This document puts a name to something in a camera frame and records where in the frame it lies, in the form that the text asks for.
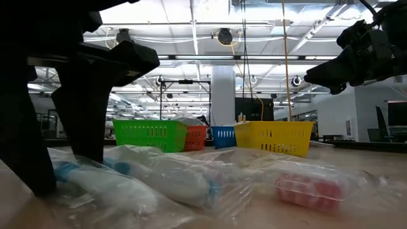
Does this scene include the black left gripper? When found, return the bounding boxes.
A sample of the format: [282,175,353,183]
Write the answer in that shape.
[0,31,162,197]

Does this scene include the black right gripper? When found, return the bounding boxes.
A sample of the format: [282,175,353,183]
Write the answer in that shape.
[303,27,407,95]

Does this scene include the bagged blue toothbrush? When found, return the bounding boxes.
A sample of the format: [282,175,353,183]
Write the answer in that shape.
[103,144,255,220]

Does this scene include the black office chair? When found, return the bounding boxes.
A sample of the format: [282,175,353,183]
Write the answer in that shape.
[367,106,391,143]

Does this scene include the black desk monitor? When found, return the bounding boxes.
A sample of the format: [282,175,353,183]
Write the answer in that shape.
[387,101,407,127]

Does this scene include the yellow plastic basket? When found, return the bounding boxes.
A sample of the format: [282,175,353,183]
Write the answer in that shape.
[233,120,315,157]

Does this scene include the green plastic basket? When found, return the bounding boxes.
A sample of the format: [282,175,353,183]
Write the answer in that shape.
[113,119,189,153]

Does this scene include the white room pillar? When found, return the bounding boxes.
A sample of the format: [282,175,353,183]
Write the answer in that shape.
[210,65,236,127]

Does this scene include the blue plastic basket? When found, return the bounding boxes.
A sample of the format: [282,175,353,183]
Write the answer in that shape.
[211,126,238,149]

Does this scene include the orange plastic basket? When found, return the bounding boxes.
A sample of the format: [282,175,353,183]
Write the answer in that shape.
[184,125,208,152]

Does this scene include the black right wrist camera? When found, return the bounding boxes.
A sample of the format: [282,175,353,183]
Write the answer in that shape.
[336,19,367,48]

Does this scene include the yellow hanging cable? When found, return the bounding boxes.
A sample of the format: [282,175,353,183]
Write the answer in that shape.
[281,0,293,122]

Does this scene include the orange hanging cable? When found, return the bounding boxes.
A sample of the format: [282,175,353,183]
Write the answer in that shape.
[256,96,265,123]

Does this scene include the black table frame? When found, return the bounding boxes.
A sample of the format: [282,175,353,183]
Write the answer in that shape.
[41,137,407,154]

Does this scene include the black wall screen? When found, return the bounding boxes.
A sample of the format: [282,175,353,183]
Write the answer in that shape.
[234,97,275,123]

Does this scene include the black hanging cable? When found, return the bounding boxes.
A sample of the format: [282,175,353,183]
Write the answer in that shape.
[240,0,255,100]

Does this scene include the black ceiling cable reel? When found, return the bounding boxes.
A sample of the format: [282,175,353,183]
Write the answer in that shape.
[116,28,131,44]
[217,27,235,46]

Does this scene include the black background station frame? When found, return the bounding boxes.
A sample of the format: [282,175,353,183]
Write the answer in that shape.
[158,79,212,123]

